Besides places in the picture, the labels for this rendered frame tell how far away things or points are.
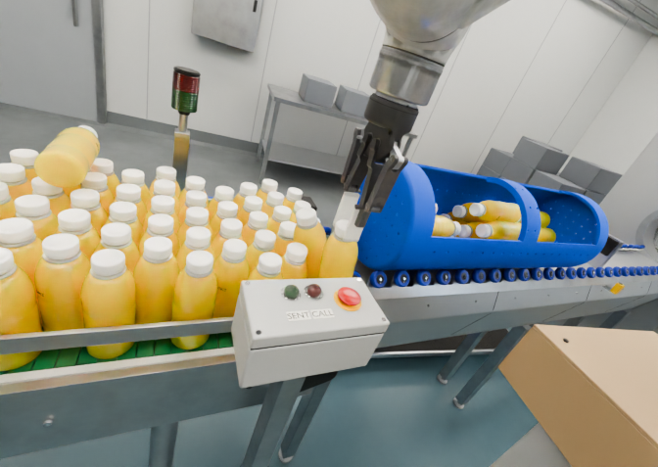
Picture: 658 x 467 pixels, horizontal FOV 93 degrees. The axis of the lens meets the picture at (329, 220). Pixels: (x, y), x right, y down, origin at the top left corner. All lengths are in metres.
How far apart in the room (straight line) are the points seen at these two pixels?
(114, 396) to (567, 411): 0.70
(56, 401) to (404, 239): 0.65
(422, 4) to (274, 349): 0.38
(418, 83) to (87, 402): 0.67
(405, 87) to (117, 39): 3.80
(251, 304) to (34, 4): 4.00
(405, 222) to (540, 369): 0.34
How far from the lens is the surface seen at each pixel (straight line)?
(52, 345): 0.59
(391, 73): 0.45
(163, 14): 4.00
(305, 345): 0.44
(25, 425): 0.70
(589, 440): 0.65
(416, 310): 0.94
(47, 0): 4.22
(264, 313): 0.42
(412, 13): 0.29
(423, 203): 0.71
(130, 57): 4.10
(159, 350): 0.63
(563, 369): 0.64
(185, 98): 0.92
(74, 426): 0.72
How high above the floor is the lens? 1.41
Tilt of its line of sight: 27 degrees down
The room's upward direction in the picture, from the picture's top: 19 degrees clockwise
